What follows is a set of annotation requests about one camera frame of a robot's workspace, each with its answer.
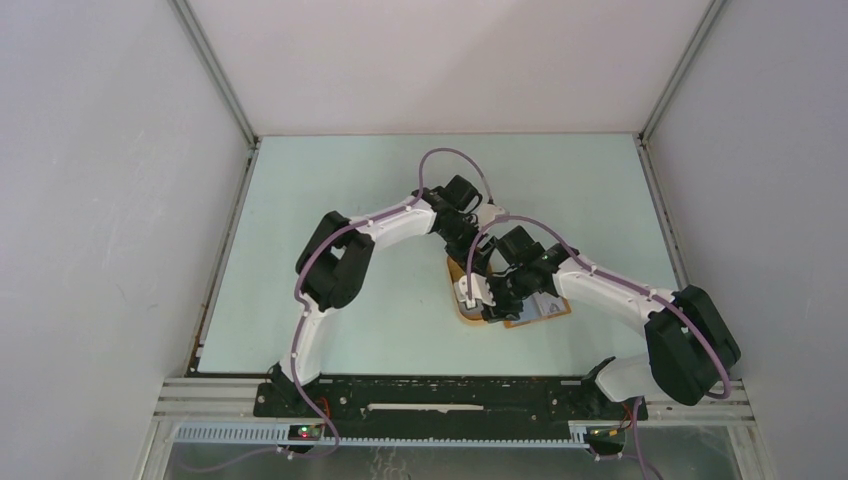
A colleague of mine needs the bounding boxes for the orange leather card holder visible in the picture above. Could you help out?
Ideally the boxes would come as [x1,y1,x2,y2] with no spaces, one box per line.
[504,293,572,329]

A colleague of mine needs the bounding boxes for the black mounting base plate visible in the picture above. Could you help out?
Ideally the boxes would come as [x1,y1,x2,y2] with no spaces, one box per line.
[253,369,648,440]

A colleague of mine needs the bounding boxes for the aluminium frame rail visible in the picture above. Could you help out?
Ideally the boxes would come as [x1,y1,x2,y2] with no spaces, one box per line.
[152,377,757,427]

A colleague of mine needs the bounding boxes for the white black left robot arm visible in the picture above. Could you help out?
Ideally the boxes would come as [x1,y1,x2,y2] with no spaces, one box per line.
[277,175,507,417]

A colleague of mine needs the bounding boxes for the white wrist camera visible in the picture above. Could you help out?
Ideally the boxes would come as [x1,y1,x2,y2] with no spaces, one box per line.
[474,202,509,228]
[459,273,496,316]

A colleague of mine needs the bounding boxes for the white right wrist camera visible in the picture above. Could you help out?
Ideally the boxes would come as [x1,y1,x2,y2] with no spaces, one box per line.
[459,273,496,316]

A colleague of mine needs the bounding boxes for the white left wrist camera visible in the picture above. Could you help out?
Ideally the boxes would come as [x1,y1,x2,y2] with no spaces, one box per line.
[474,202,509,228]

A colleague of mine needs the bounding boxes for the orange oval plastic tray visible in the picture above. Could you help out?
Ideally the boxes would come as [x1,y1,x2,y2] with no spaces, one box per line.
[446,257,487,326]

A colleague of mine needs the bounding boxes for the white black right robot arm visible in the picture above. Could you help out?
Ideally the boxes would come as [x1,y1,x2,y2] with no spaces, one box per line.
[484,226,741,418]

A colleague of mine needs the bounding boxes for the grey slotted cable duct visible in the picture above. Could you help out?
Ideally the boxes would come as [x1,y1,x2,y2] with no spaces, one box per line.
[172,422,588,448]

